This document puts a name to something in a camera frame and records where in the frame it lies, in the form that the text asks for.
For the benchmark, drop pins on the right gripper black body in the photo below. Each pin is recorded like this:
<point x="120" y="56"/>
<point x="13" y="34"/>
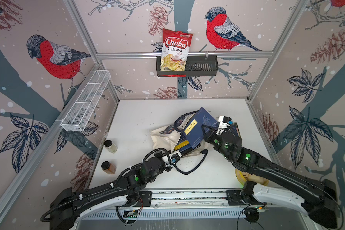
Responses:
<point x="217" y="143"/>

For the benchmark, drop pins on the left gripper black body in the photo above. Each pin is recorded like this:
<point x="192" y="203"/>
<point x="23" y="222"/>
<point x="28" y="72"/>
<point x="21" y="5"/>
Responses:
<point x="167" y="168"/>

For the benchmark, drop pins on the cream canvas tote bag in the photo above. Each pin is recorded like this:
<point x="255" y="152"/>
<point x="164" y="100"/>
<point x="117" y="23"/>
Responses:
<point x="167" y="137"/>

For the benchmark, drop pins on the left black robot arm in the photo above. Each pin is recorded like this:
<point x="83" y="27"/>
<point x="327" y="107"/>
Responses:
<point x="126" y="192"/>

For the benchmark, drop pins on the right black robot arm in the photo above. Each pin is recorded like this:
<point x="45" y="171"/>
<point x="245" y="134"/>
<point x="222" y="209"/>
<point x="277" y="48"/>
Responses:
<point x="319" y="196"/>

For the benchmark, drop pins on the Chuba cassava chips bag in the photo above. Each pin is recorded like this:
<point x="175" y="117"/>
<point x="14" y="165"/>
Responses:
<point x="175" y="49"/>

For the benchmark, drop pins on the yellow bamboo steamer basket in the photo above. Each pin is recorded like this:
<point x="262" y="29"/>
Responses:
<point x="244" y="177"/>

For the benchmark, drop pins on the clear spice jar black lid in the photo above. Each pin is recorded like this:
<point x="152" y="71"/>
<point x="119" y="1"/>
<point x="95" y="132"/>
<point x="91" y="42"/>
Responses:
<point x="110" y="146"/>

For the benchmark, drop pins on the brown spice jar black lid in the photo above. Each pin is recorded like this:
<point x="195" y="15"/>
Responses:
<point x="108" y="167"/>

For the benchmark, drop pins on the circuit board under left base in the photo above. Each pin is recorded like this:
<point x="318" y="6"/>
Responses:
<point x="130" y="214"/>

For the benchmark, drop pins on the circuit board under base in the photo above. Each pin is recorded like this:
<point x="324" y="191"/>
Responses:
<point x="130" y="214"/>
<point x="255" y="210"/>

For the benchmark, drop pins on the circuit board under right base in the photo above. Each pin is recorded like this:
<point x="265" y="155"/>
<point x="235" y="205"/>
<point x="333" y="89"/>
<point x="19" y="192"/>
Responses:
<point x="255" y="210"/>

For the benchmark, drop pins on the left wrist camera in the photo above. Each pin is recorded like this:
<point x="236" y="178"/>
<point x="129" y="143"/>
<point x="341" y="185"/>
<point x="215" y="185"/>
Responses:
<point x="176" y="157"/>

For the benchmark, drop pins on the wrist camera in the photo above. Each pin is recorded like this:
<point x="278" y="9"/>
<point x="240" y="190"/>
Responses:
<point x="176" y="157"/>
<point x="224" y="122"/>

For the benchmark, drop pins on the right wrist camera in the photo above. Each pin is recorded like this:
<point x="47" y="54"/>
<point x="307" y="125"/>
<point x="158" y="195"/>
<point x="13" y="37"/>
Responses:
<point x="224" y="122"/>

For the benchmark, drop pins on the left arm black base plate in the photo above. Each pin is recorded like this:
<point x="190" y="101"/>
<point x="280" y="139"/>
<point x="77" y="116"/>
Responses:
<point x="145" y="198"/>

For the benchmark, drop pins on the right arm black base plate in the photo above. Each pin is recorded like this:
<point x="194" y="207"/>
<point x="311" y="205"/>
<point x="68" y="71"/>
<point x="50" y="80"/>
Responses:
<point x="241" y="198"/>

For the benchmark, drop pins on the black wire wall basket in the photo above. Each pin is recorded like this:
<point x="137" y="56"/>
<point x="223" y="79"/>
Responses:
<point x="196" y="66"/>

